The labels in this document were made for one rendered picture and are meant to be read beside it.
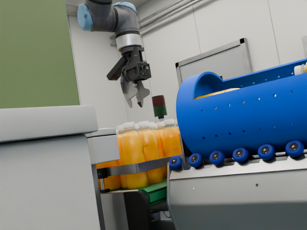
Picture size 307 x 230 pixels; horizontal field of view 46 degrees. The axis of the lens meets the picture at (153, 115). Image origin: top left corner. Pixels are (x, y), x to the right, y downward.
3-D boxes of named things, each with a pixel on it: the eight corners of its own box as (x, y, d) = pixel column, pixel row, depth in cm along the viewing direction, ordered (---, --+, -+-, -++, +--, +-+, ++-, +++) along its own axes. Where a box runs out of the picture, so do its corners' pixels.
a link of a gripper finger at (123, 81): (123, 91, 127) (123, 68, 129) (120, 92, 128) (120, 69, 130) (132, 95, 131) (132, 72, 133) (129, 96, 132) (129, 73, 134)
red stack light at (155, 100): (160, 105, 172) (159, 96, 172) (150, 107, 176) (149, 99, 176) (168, 104, 177) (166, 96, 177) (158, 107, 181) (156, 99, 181)
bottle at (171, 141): (184, 174, 130) (176, 123, 131) (166, 176, 132) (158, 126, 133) (188, 172, 137) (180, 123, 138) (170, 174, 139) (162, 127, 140)
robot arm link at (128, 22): (104, 9, 135) (128, 11, 140) (109, 41, 134) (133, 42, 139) (115, -2, 127) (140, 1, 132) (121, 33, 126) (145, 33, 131)
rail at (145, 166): (139, 173, 111) (137, 163, 112) (137, 173, 112) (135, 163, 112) (205, 156, 143) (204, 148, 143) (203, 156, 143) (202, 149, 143)
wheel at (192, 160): (198, 149, 110) (202, 152, 112) (186, 156, 112) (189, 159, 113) (201, 160, 107) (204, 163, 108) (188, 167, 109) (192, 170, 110)
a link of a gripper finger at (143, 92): (150, 105, 131) (143, 80, 130) (138, 108, 134) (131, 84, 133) (156, 103, 133) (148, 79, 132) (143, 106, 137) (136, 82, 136)
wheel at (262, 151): (269, 139, 97) (272, 143, 98) (254, 147, 98) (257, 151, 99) (275, 152, 93) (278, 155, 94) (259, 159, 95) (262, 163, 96)
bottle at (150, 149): (144, 181, 126) (135, 129, 128) (163, 179, 126) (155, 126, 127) (140, 184, 119) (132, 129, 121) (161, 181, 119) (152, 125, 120)
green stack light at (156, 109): (161, 115, 171) (160, 105, 172) (151, 117, 175) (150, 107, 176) (170, 114, 176) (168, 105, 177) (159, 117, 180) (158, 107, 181)
